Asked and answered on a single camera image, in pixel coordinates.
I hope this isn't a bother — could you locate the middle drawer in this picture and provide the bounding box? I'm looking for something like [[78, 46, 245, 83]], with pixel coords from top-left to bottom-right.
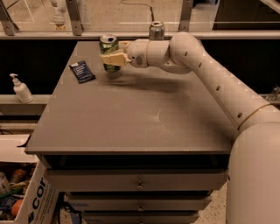
[[68, 195, 212, 212]]

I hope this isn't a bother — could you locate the orange fruit in box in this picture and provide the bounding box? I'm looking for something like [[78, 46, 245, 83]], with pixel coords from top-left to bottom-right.
[[11, 199, 23, 217]]

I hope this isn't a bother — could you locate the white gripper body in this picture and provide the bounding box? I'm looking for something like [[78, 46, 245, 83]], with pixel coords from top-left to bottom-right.
[[126, 39, 150, 68]]

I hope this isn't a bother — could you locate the white cardboard box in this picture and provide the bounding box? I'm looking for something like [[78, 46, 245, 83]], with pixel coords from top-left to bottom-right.
[[0, 134, 59, 224]]

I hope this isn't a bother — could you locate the white bottle behind glass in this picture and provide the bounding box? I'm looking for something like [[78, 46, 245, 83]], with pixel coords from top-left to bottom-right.
[[50, 0, 67, 30]]

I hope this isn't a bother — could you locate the blue rxbar blueberry wrapper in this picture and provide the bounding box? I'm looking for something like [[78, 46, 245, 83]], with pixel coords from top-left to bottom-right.
[[69, 60, 95, 84]]

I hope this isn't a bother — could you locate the black cable on floor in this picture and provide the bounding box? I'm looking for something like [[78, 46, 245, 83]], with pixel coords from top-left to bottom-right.
[[120, 0, 155, 23]]

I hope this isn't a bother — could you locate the drawer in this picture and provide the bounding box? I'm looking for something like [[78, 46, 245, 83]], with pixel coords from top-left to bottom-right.
[[68, 195, 212, 212], [83, 212, 199, 224], [46, 170, 227, 192]]

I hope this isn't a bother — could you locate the top drawer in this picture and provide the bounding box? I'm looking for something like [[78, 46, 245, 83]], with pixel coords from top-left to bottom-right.
[[46, 170, 227, 192]]

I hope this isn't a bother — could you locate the green soda can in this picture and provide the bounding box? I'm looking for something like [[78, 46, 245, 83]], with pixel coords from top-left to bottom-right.
[[99, 34, 121, 73]]

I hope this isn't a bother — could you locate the grey drawer cabinet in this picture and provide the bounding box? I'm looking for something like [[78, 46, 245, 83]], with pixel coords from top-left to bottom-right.
[[24, 39, 240, 224]]

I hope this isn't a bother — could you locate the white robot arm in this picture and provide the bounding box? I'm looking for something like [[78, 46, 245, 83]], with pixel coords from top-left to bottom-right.
[[101, 31, 280, 224]]

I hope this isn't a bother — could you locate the white pump bottle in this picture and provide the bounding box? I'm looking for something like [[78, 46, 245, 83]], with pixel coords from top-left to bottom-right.
[[10, 73, 34, 103]]

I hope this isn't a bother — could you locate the silver soda can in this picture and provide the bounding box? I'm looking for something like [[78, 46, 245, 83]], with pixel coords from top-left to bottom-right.
[[149, 21, 165, 40]]

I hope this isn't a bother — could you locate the bottom drawer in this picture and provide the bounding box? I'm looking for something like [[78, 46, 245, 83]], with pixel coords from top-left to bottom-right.
[[83, 212, 199, 224]]

